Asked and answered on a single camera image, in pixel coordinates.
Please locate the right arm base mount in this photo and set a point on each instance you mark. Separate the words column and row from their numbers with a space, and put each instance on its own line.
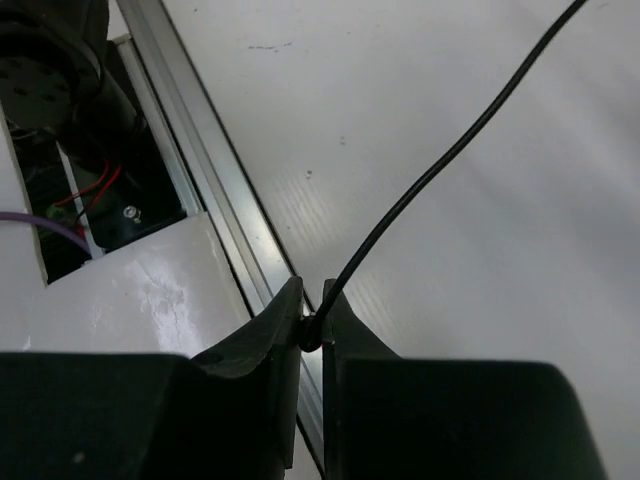
column 93, row 157

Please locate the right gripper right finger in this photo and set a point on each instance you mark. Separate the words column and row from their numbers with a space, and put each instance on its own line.
column 390, row 417

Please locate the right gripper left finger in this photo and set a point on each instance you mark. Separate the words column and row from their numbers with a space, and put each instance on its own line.
column 227, row 413

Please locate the aluminium front rail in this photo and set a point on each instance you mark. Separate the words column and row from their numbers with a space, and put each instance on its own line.
column 255, row 256

